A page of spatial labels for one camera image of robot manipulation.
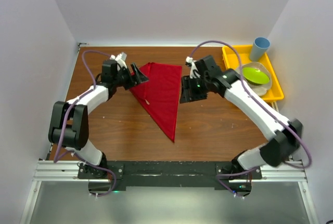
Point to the yellow plastic tray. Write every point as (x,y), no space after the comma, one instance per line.
(273,88)

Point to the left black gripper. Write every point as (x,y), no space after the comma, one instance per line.
(137,78)

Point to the blue plastic cup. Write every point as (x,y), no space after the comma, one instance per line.
(259,47)

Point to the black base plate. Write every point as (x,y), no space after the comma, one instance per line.
(192,174)

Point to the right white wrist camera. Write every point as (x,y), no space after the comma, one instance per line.
(191,63)

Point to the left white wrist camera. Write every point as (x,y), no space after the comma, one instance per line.
(121,59)

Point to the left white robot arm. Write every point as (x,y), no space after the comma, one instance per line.
(69,126)

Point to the white plate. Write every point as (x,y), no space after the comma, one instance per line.
(260,90)

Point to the green bowl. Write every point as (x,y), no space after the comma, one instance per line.
(255,76)

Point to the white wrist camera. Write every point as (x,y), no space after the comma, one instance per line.
(121,59)
(191,63)

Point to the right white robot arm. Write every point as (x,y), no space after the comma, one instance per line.
(281,133)

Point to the aluminium frame rail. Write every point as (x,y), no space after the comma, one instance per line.
(68,171)

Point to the red cloth napkin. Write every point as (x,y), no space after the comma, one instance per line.
(162,92)

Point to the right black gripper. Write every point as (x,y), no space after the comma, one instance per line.
(187,84)

